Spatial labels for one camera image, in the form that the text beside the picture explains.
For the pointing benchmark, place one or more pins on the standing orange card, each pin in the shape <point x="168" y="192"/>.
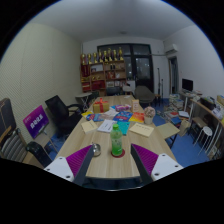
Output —
<point x="135" y="105"/>

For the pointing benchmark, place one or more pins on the black office chair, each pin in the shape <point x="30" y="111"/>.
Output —
<point x="61" y="115"/>

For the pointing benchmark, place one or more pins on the large beige book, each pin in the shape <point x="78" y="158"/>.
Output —
<point x="141" y="130"/>

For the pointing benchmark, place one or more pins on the white stool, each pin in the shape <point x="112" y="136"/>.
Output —
<point x="205" y="131"/>

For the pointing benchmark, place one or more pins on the wooden shelf unit with trophies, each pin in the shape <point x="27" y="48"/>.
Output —
<point x="103" y="73"/>

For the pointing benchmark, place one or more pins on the yellow paper sheet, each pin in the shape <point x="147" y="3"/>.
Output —
<point x="86" y="113"/>

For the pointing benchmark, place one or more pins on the black bin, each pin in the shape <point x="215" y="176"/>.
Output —
<point x="38" y="152"/>

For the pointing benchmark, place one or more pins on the flat round red coaster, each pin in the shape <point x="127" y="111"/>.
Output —
<point x="123" y="154"/>

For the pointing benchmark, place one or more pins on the black monitor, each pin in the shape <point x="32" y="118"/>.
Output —
<point x="187" y="84"/>

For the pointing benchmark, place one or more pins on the grey round armchair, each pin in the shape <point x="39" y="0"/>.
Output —
<point x="144" y="94"/>

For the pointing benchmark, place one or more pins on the pink box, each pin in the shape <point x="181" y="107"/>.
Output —
<point x="122" y="107"/>

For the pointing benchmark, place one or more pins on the blue colourful brochure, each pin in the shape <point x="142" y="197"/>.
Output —
<point x="122" y="116"/>

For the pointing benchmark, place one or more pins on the white air conditioner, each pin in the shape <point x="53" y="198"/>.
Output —
<point x="171" y="49"/>

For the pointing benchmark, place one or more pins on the pink flowers in white pot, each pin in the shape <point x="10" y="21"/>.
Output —
<point x="149" y="112"/>

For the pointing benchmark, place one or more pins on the pile of books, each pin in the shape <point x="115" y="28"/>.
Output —
<point x="176" y="105"/>

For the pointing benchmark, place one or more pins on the black case with brown trim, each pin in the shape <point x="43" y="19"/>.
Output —
<point x="6" y="115"/>

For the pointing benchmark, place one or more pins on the white paper sheet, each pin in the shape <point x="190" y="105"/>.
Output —
<point x="111" y="112"/>

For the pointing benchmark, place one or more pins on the green tea bottle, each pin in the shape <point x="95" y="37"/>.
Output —
<point x="116" y="141"/>

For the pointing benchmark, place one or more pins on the blue and red brochure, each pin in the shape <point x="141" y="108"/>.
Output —
<point x="95" y="117"/>

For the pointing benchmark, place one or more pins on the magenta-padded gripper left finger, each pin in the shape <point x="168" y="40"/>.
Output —
<point x="78" y="160"/>

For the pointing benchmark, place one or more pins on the purple sign board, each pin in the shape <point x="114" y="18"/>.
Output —
<point x="36" y="121"/>

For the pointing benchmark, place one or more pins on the wooden desk with clutter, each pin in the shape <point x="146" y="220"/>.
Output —
<point x="203" y="106"/>

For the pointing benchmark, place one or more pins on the orange and yellow book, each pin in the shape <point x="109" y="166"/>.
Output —
<point x="137" y="117"/>

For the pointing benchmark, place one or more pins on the small wooden side table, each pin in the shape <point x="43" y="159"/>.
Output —
<point x="167" y="130"/>

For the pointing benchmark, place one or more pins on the yellow gift box red ribbon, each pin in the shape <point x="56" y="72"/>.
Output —
<point x="100" y="106"/>

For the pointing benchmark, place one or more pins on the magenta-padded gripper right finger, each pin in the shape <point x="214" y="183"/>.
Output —
<point x="146" y="158"/>

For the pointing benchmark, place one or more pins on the striped chair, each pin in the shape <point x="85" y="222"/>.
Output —
<point x="15" y="146"/>

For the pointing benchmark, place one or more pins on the small beige booklet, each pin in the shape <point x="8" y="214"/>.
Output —
<point x="89" y="126"/>

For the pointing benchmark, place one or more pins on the white printed document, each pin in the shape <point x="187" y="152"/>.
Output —
<point x="106" y="126"/>

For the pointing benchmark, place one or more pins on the small white round table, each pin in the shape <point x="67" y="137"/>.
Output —
<point x="83" y="96"/>

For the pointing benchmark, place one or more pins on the teal book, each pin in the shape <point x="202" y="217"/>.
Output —
<point x="125" y="128"/>

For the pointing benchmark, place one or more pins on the small metal cup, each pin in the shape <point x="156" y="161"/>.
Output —
<point x="96" y="150"/>

